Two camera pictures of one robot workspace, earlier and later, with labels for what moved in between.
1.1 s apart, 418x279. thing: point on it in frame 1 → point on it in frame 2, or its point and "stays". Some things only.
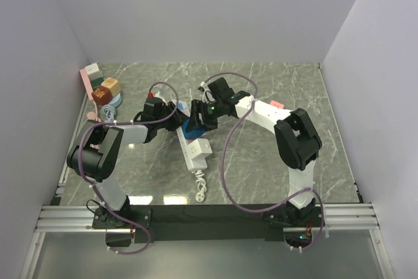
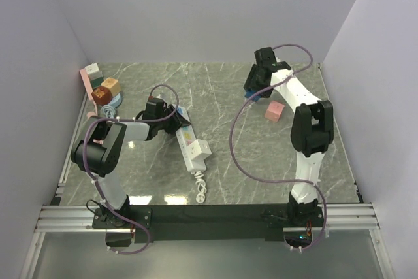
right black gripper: [194, 122] → [249, 83]
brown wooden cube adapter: [102, 95] stays
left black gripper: [178, 116] stays
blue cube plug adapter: [192, 134] → [249, 93]
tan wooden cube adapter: [113, 85] stays
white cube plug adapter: [200, 149] stays
